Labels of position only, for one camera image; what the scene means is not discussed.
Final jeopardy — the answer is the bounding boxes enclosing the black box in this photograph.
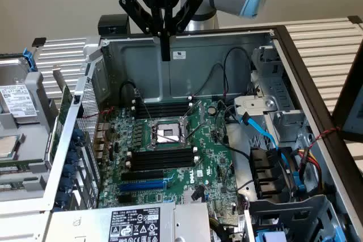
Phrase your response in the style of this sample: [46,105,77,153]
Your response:
[98,14,130,36]

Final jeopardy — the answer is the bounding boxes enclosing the open metal PC case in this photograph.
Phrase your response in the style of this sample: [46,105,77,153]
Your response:
[42,25,363,242]

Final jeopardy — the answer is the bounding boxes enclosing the green graphics card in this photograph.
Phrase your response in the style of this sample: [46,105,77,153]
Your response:
[48,65,74,166]

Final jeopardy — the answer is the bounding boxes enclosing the silver metal disk bay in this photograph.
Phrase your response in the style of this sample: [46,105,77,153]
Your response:
[234,45,309,148]

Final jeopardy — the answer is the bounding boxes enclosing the thin metal locking lever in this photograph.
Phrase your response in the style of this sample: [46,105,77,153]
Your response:
[149,128,184,144]
[185,124,206,141]

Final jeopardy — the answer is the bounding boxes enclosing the silver hard disk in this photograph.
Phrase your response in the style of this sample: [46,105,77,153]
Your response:
[0,57,40,125]

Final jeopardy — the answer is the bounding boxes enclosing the CPU socket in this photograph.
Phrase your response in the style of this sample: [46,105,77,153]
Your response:
[146,116,192,151]

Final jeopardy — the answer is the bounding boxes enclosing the blue slot clip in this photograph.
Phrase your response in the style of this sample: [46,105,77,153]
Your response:
[62,163,77,177]
[59,176,73,191]
[66,150,79,165]
[72,128,86,142]
[55,190,70,205]

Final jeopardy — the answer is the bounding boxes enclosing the green motherboard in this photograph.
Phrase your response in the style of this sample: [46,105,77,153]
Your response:
[98,99,242,220]

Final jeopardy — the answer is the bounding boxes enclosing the long black expansion slot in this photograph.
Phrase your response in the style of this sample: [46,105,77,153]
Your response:
[121,169,164,182]

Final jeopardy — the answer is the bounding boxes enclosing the blue expansion slot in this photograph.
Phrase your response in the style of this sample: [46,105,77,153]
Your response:
[118,179,167,193]

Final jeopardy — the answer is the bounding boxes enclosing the silver CPU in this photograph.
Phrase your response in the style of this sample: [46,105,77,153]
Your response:
[0,135,18,160]

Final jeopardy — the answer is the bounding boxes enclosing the black fan shroud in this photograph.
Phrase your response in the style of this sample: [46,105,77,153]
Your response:
[248,146,300,201]

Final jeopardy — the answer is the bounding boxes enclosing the short black expansion slot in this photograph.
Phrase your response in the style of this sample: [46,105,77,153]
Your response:
[117,194,133,205]

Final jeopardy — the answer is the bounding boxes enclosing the small silver heat sink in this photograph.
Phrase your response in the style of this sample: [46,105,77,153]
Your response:
[182,189,199,205]

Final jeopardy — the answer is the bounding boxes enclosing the grey parts rack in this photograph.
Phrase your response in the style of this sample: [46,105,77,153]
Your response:
[0,70,62,206]

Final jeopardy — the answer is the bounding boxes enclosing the silver power supply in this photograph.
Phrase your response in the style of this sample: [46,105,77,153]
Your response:
[42,201,212,242]

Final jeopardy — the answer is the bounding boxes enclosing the grey metal drive cage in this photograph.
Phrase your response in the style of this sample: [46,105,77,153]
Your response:
[246,194,351,242]

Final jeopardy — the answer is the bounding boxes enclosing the blue plastic block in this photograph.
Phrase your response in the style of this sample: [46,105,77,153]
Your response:
[256,230,288,242]

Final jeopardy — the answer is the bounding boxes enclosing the black looped wire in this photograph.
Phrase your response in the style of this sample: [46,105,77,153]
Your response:
[119,80,140,105]

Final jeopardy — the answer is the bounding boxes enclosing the blue disk caddy handle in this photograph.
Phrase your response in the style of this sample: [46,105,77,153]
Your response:
[22,48,38,73]

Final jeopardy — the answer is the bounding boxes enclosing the thin red wire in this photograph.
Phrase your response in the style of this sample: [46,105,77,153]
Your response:
[76,107,116,120]

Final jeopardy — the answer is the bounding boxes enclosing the blue disk wire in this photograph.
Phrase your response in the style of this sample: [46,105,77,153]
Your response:
[240,112,290,169]

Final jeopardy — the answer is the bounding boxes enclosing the thick black cable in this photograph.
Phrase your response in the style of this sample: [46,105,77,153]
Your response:
[214,105,252,159]

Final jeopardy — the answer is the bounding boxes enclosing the red black twisted wire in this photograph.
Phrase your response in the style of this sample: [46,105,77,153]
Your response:
[307,126,341,152]

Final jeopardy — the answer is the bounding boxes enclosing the black wire plug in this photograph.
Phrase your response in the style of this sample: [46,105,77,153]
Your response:
[191,184,205,202]

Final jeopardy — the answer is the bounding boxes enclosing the yellow red power wires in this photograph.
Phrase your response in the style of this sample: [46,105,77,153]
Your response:
[296,147,324,196]

